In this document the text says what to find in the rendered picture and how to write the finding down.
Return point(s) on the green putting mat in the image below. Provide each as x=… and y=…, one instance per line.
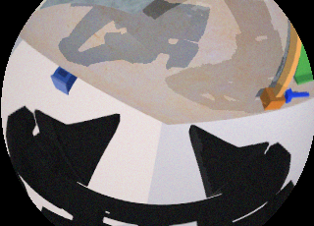
x=303, y=66

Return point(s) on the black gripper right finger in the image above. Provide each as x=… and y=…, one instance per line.
x=219, y=161

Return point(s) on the blue golf putter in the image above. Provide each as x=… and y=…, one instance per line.
x=290, y=94

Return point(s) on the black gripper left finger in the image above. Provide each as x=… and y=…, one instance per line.
x=82, y=144

